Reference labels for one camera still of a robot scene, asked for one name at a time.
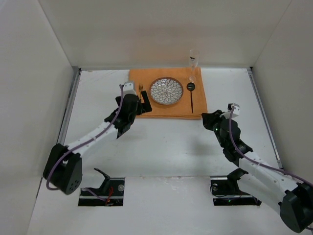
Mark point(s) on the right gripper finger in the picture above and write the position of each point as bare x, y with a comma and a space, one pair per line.
209, 120
218, 113

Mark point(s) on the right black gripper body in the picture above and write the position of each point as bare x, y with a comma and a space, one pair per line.
209, 119

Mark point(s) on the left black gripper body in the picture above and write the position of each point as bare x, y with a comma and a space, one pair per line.
141, 106

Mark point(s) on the gold fork dark handle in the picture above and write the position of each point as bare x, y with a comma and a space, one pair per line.
140, 89

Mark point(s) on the floral patterned ceramic plate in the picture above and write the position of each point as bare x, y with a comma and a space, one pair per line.
166, 91

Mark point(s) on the orange cloth napkin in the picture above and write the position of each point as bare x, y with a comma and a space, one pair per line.
190, 106

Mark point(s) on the black spoon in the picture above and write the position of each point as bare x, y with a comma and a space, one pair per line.
190, 88

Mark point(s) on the clear wine glass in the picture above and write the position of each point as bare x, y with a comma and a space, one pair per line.
193, 62

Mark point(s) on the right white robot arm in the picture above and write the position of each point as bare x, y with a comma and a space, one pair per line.
288, 195

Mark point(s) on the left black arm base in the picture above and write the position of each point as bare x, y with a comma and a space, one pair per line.
98, 189

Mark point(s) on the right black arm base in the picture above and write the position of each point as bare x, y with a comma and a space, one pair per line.
225, 191

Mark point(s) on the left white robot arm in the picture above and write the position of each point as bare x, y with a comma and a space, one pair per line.
64, 168

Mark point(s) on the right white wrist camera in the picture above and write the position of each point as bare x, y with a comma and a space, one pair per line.
233, 110

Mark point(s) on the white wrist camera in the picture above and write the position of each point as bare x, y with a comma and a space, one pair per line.
233, 110
129, 88

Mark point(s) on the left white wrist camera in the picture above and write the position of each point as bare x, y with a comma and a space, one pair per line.
129, 88

